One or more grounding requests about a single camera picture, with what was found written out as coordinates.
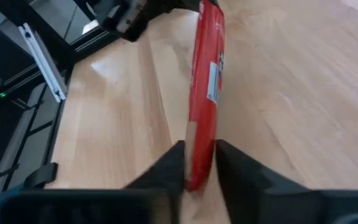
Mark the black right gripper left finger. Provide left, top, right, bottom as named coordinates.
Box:
left=124, top=139, right=186, bottom=224

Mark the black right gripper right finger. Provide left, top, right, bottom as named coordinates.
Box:
left=214, top=139, right=324, bottom=224

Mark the red popcorn bag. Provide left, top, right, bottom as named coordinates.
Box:
left=183, top=0, right=226, bottom=192

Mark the silver aluminium bar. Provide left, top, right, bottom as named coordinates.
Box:
left=17, top=22, right=67, bottom=103

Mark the black electronics box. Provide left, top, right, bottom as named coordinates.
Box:
left=0, top=15, right=43, bottom=106

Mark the black frame clamp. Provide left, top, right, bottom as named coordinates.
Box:
left=23, top=161, right=58, bottom=189

